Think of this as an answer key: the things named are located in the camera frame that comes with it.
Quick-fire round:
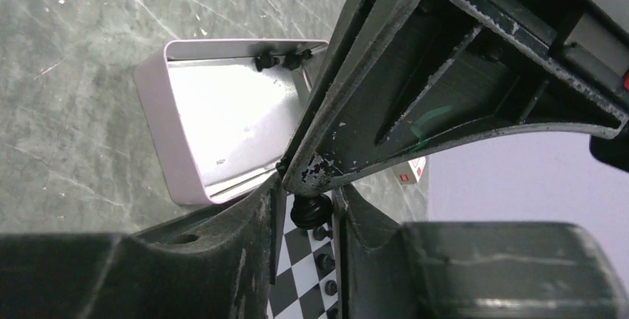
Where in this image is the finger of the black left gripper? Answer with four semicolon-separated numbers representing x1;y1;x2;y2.
276;0;373;174
282;0;629;198

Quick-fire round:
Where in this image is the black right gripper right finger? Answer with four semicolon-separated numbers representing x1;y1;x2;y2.
332;185;628;318

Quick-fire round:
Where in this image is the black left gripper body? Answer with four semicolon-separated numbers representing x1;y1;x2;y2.
442;0;629;173

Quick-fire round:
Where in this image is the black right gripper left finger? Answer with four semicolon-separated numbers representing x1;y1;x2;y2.
1;174;286;318

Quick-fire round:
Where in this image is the black chess rook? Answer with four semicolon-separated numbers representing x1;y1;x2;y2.
290;194;333;230

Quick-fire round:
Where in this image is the black chess pawn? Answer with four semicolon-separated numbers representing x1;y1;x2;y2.
324;280;338;297
312;226;334;241
315;253;335;272
326;307;339;319

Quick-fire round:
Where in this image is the black chess pieces pile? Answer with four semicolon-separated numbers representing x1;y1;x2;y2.
254;49;313;72

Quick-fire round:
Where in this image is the pink metal tin box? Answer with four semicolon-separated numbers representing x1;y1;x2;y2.
134;39;328;205

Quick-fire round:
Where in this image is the black white chessboard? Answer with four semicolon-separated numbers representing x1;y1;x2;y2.
266;195;341;318

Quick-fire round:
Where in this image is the white red card box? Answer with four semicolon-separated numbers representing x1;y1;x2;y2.
392;157;427;185

